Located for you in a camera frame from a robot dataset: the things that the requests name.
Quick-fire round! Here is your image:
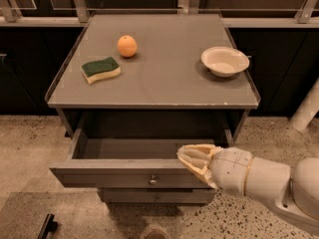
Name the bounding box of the metal window railing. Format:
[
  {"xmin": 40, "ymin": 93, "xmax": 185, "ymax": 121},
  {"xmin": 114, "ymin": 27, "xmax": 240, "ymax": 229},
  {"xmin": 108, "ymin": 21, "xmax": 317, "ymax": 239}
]
[{"xmin": 0, "ymin": 0, "xmax": 319, "ymax": 29}]

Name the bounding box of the grey drawer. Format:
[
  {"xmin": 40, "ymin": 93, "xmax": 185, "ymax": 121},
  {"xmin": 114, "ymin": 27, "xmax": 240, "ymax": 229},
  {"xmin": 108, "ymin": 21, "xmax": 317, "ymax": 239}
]
[
  {"xmin": 50, "ymin": 128, "xmax": 233, "ymax": 189},
  {"xmin": 98, "ymin": 188, "xmax": 216, "ymax": 204}
]

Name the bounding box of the grey drawer cabinet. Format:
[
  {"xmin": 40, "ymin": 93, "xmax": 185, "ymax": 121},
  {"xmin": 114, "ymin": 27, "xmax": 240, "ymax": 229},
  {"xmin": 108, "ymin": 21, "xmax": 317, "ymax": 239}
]
[{"xmin": 44, "ymin": 13, "xmax": 261, "ymax": 205}]

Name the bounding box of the orange fruit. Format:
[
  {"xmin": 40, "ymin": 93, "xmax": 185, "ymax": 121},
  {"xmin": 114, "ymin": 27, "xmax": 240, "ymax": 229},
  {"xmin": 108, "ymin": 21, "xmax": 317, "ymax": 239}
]
[{"xmin": 117, "ymin": 35, "xmax": 138, "ymax": 58}]

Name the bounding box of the black object on floor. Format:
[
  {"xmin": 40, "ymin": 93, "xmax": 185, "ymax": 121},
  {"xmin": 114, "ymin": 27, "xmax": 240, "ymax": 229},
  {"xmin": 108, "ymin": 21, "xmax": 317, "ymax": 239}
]
[{"xmin": 37, "ymin": 214, "xmax": 58, "ymax": 239}]

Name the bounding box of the grey top drawer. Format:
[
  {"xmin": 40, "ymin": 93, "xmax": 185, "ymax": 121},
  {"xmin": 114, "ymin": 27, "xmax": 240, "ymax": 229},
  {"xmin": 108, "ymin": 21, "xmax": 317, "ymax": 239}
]
[{"xmin": 50, "ymin": 128, "xmax": 233, "ymax": 189}]

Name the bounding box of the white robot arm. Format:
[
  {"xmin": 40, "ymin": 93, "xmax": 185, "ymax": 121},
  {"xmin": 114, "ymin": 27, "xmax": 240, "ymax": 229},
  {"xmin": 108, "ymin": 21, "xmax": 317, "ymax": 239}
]
[{"xmin": 176, "ymin": 143, "xmax": 319, "ymax": 235}]

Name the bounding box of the round robot base foot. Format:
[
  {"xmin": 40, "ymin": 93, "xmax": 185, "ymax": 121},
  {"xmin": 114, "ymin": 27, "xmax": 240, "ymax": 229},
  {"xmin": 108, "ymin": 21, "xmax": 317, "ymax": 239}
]
[{"xmin": 140, "ymin": 227, "xmax": 169, "ymax": 239}]

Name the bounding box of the green and yellow sponge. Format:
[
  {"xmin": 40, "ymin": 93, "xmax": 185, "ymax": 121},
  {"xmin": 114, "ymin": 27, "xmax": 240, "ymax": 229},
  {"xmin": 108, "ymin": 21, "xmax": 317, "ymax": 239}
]
[{"xmin": 82, "ymin": 57, "xmax": 121, "ymax": 85}]

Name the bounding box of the grey bottom drawer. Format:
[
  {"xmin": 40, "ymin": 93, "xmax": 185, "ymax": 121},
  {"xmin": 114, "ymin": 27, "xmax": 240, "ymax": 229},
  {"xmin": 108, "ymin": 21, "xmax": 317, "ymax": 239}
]
[{"xmin": 98, "ymin": 188, "xmax": 216, "ymax": 204}]

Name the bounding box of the white bowl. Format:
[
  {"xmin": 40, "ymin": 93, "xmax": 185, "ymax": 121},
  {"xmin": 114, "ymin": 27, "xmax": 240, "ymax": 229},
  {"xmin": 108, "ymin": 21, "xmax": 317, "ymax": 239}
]
[{"xmin": 201, "ymin": 47, "xmax": 250, "ymax": 78}]

